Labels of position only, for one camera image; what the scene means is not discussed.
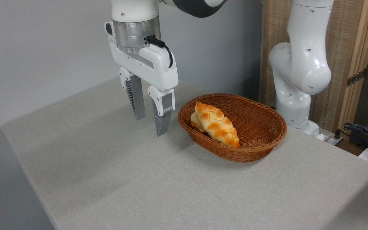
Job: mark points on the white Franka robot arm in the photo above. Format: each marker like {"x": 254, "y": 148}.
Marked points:
{"x": 302, "y": 64}

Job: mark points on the braided golden bread loaf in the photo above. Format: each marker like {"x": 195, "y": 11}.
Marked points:
{"x": 216, "y": 124}

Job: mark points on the white power strip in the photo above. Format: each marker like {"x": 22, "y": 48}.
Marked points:
{"x": 332, "y": 140}

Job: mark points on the wooden rattan folding screen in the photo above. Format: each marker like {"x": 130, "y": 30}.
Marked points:
{"x": 340, "y": 38}

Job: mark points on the metal screen hinge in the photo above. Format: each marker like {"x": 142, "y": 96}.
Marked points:
{"x": 356, "y": 77}

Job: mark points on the grey tablecloth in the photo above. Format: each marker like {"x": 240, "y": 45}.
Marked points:
{"x": 139, "y": 185}

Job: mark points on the small round bread roll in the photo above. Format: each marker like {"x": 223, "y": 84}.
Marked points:
{"x": 195, "y": 123}

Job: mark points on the brown woven wicker basket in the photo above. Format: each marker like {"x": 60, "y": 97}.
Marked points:
{"x": 257, "y": 127}

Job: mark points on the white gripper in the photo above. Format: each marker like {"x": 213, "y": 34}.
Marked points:
{"x": 158, "y": 68}

